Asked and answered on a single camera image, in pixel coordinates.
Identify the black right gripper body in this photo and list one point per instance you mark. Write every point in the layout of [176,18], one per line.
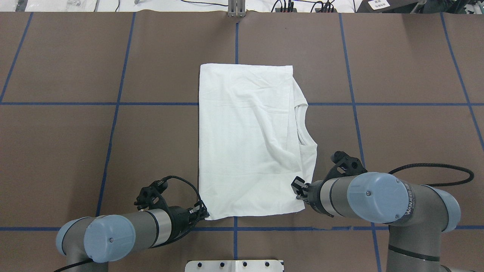
[314,193]

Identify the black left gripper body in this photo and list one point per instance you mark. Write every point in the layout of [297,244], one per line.
[180,217]

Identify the white long-sleeve printed shirt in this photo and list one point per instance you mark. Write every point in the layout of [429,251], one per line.
[253,140]

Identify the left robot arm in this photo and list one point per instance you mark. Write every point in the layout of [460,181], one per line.
[91,243]

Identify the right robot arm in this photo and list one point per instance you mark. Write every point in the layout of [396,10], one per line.
[416,215]

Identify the black box with label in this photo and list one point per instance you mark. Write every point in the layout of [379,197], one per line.
[386,6]

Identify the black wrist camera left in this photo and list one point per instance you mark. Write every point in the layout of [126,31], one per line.
[151,198]

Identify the white camera mast with base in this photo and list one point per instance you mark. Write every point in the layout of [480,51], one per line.
[235,266]

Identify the aluminium frame post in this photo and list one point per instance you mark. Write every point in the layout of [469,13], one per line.
[237,8]

